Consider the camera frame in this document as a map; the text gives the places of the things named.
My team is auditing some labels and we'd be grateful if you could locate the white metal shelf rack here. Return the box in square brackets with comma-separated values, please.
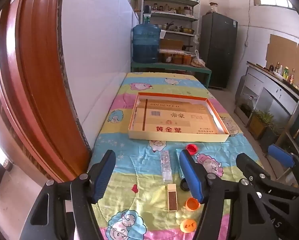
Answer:
[141, 0, 200, 64]

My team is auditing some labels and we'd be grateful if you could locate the cardboard sheet on wall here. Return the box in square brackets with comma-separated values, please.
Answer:
[266, 34, 299, 72]

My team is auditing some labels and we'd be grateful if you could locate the gold brown small box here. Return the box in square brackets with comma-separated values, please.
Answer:
[167, 183, 178, 212]

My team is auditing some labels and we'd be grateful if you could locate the blue water jug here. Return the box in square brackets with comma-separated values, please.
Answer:
[132, 5, 161, 63]

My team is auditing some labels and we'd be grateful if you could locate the red-brown wooden door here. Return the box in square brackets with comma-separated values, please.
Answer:
[0, 0, 92, 198]

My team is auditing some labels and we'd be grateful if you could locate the row of small jars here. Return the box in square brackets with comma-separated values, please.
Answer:
[151, 3, 193, 15]

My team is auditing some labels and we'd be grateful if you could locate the plastic bag of bread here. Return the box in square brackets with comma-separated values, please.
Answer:
[191, 50, 205, 67]

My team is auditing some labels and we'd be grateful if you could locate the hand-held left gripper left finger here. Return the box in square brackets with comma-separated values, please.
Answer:
[22, 149, 116, 240]

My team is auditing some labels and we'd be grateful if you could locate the shallow cardboard tray box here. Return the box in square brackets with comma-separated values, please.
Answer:
[128, 92, 230, 143]

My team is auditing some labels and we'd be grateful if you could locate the grey kitchen counter cabinet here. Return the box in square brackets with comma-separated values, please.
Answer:
[236, 62, 299, 153]

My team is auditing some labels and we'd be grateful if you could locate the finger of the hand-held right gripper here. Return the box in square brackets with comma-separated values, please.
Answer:
[268, 144, 299, 188]
[236, 152, 299, 201]

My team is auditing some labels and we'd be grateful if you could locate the orange bottle cap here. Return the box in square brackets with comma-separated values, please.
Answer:
[185, 197, 201, 211]

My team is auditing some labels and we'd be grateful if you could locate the orange printed lid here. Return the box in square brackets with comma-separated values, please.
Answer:
[180, 219, 197, 232]

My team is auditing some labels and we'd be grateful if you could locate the brown cardboard box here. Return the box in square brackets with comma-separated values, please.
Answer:
[159, 39, 184, 50]

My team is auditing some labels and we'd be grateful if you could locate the cartoon printed blanket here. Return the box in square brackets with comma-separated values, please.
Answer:
[89, 72, 265, 240]

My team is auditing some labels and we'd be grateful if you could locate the brown planter with plant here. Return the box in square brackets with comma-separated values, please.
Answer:
[249, 110, 273, 140]

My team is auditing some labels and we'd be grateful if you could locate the dark refrigerator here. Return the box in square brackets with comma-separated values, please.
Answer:
[201, 12, 238, 89]

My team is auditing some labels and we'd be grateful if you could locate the clear plastic bottle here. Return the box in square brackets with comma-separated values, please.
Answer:
[161, 151, 172, 182]

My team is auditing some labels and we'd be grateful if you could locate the green table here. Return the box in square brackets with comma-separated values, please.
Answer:
[131, 61, 212, 88]

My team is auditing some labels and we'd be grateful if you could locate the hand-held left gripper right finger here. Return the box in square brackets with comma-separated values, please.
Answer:
[179, 149, 277, 240]

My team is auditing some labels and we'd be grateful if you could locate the dark planter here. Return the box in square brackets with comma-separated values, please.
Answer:
[259, 127, 282, 153]

